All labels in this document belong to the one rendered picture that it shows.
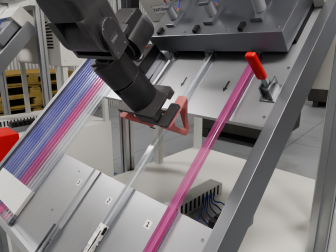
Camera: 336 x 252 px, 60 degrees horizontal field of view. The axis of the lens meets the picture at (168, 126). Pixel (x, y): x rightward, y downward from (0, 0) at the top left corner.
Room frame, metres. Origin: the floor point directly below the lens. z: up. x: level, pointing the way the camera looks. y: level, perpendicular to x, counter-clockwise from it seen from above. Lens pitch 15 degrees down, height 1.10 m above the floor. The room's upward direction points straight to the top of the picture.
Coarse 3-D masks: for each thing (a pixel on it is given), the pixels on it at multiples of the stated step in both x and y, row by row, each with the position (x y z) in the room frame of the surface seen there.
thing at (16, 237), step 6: (0, 216) 0.58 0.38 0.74; (0, 222) 0.56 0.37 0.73; (6, 222) 0.56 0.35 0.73; (6, 228) 0.54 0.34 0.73; (12, 228) 0.54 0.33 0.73; (12, 234) 0.52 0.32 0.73; (18, 234) 0.52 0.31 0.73; (12, 240) 0.50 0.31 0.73; (18, 240) 0.50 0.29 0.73; (24, 240) 0.51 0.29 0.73; (18, 246) 0.48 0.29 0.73; (24, 246) 0.48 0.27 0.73; (30, 246) 0.49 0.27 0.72
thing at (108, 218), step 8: (208, 56) 0.65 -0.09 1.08; (200, 64) 0.64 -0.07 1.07; (208, 64) 0.64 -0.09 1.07; (200, 72) 0.62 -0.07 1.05; (192, 80) 0.62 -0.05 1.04; (192, 88) 0.60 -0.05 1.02; (160, 128) 0.55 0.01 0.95; (160, 136) 0.54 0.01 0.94; (152, 144) 0.53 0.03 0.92; (152, 152) 0.52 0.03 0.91; (144, 160) 0.51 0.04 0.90; (136, 168) 0.50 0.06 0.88; (144, 168) 0.51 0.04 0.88; (136, 176) 0.49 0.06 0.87; (128, 184) 0.48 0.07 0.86; (120, 192) 0.48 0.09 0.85; (128, 192) 0.48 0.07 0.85; (120, 200) 0.47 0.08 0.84; (112, 208) 0.46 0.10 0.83; (104, 216) 0.45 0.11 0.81; (112, 216) 0.45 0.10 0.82; (104, 224) 0.44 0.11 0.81
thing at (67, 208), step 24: (72, 168) 0.61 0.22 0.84; (48, 192) 0.59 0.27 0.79; (72, 192) 0.55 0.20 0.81; (96, 192) 0.52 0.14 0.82; (24, 216) 0.57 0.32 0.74; (48, 216) 0.54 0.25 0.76; (72, 216) 0.50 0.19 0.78; (96, 216) 0.48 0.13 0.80; (120, 216) 0.45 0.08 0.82; (144, 216) 0.43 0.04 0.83; (72, 240) 0.46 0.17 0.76; (120, 240) 0.42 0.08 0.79; (144, 240) 0.40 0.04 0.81; (168, 240) 0.38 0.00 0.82; (192, 240) 0.36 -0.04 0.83
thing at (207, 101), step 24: (312, 24) 0.58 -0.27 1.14; (168, 72) 0.70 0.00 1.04; (192, 72) 0.65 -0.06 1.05; (216, 72) 0.61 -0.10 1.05; (240, 72) 0.58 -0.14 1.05; (288, 72) 0.52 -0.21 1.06; (192, 96) 0.59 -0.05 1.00; (216, 96) 0.56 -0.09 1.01; (240, 96) 0.53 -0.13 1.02; (240, 120) 0.49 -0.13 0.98; (264, 120) 0.46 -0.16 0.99
